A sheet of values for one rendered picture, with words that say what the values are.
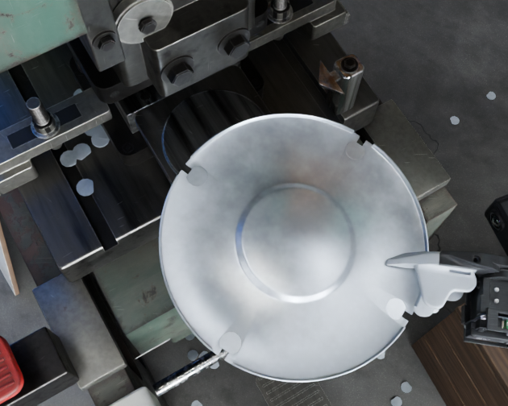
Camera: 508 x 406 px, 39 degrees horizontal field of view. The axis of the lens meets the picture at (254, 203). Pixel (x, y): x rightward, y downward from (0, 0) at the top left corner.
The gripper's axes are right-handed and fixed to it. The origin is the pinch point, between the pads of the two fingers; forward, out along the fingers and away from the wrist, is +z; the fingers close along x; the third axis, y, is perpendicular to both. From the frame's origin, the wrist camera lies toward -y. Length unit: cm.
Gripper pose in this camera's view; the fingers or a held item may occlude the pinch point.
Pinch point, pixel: (397, 258)
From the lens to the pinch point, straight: 79.1
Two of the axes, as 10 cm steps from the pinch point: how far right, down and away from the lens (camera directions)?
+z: -9.9, -1.5, -0.2
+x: -0.7, 3.6, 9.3
